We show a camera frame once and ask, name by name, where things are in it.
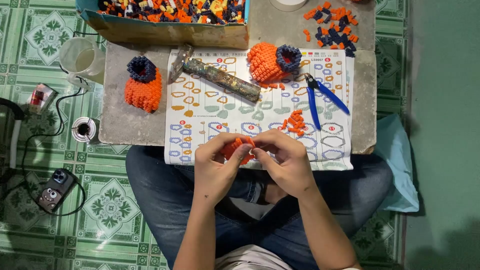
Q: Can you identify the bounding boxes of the person's left hand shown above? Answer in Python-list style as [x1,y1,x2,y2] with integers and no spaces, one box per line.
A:
[194,132,253,204]

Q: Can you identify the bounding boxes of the person's right hand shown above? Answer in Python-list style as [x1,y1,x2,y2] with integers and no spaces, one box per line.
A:
[251,128,319,199]

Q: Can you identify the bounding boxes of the small orange brick assembly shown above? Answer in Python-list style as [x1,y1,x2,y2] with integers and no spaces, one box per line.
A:
[220,136,256,166]

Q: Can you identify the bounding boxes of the pile of loose orange bricks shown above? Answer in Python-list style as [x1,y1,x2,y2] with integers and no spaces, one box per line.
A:
[281,109,306,137]

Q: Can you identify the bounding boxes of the printed instruction sheet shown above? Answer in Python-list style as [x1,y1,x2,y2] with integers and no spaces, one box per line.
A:
[164,47,355,172]

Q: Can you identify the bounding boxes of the worn metal hammer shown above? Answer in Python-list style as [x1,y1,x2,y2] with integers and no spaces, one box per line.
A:
[168,44,262,103]

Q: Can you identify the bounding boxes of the grey stone slab table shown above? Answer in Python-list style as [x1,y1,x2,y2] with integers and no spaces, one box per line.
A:
[98,0,377,155]

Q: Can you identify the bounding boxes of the person's white shirt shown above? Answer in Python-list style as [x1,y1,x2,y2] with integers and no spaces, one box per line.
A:
[214,244,294,270]

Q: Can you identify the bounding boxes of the orange and navy brick model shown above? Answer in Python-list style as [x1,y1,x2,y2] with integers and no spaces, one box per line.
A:
[247,42,303,83]
[124,56,163,114]

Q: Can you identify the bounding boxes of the light blue plastic bag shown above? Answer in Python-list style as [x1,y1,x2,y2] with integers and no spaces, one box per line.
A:
[373,113,420,213]

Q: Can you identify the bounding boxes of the open metal can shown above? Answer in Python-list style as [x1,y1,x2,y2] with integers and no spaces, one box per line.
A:
[71,116,100,145]

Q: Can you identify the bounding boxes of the heap of orange navy bricks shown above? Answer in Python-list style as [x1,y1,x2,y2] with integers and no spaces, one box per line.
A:
[302,1,359,58]

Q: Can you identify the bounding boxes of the cardboard box of mixed bricks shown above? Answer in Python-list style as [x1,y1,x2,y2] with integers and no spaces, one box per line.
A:
[75,0,251,50]

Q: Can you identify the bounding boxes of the smartphone with cartoon case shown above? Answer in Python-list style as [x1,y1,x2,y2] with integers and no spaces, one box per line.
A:
[37,168,77,214]

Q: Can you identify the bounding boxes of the white round container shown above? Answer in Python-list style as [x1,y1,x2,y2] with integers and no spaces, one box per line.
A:
[268,0,309,12]

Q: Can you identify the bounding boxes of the clear plastic pitcher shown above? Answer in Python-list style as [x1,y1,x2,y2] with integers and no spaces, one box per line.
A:
[59,37,107,90]

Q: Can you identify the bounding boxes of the small red white packet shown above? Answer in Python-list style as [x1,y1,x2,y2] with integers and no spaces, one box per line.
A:
[26,83,58,115]

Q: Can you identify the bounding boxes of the black and white appliance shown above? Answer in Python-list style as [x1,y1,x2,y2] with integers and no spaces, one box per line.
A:
[0,97,26,170]

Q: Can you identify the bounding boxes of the blue handled pliers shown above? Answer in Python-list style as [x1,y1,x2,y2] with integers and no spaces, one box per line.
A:
[304,73,350,131]

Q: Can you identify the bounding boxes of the black cable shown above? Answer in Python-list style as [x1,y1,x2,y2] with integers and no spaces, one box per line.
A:
[0,31,99,217]

